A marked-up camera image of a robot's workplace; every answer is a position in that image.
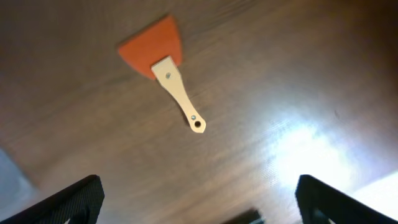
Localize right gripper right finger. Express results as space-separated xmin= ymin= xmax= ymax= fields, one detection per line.
xmin=295 ymin=175 xmax=397 ymax=224

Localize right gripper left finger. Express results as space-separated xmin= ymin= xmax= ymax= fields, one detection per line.
xmin=1 ymin=175 xmax=104 ymax=224

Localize orange scraper with wooden handle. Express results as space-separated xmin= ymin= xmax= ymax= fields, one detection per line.
xmin=118 ymin=14 xmax=206 ymax=134

